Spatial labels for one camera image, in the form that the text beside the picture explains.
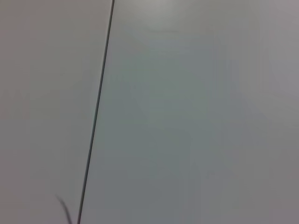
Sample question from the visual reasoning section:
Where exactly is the thin dark curved strand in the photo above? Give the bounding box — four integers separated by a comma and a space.
55, 195, 73, 224

